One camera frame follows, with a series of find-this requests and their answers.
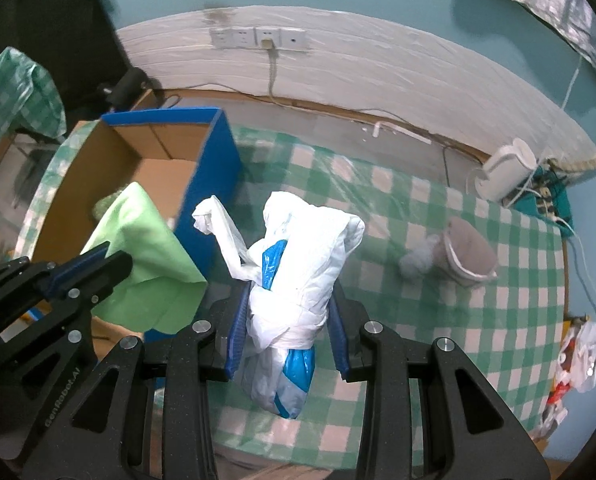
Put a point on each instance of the green sparkly scrubber cloth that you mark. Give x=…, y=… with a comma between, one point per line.
x=104, y=204

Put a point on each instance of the green checkered tablecloth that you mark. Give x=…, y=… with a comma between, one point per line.
x=510, y=326

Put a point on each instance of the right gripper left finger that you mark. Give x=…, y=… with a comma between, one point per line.
x=103, y=431

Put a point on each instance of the white wall socket strip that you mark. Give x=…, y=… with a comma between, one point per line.
x=259, y=38

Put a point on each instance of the white blue plastic bag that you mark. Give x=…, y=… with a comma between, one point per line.
x=292, y=271

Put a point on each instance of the blue cardboard box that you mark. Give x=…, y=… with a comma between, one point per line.
x=179, y=156

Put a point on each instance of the teal plastic basket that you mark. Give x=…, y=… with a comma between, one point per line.
x=546, y=197

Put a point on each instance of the black clothing hanging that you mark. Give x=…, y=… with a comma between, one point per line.
x=74, y=40

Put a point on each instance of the light green microfiber cloth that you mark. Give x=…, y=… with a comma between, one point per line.
x=164, y=288

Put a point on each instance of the brown fleece hat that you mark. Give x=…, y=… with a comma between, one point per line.
x=466, y=255

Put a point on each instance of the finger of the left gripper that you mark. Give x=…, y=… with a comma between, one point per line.
x=74, y=303
x=23, y=280

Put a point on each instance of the green checkered cloth left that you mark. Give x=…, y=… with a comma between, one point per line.
x=28, y=97

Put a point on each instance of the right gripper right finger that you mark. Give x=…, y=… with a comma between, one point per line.
x=429, y=413

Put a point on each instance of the white electric kettle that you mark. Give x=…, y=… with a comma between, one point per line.
x=504, y=170

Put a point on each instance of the white plastic bag pile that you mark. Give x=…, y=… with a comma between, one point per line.
x=575, y=370

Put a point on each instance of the grey rolled sock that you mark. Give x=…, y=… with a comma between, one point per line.
x=426, y=256

